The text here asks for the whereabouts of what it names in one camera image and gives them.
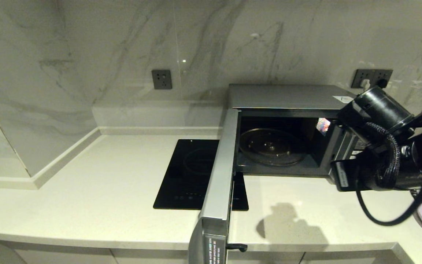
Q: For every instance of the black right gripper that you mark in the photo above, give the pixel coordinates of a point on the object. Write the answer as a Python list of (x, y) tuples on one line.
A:
[(379, 106)]

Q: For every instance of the white paper sheet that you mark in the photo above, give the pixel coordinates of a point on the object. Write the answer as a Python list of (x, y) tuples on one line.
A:
[(343, 99)]

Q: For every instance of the grey double wall socket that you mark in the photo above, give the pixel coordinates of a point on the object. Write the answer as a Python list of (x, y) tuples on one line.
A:
[(374, 74)]

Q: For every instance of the grey cabinet door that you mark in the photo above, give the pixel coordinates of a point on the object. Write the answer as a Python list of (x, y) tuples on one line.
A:
[(343, 258)]

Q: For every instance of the black power plug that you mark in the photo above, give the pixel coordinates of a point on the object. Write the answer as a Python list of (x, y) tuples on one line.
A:
[(382, 82)]

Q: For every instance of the silver Panasonic microwave oven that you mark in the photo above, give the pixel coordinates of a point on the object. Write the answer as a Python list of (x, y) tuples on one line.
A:
[(288, 96)]

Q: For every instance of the black glass microwave door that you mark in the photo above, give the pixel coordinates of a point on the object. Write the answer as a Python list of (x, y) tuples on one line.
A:
[(218, 176)]

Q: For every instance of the white power plug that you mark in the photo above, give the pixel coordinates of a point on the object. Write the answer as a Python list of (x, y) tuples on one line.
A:
[(365, 83)]

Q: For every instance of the black induction cooktop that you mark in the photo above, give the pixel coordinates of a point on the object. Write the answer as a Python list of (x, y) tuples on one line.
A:
[(181, 176)]

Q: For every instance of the grey single wall socket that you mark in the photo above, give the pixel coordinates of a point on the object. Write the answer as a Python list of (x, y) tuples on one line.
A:
[(161, 79)]

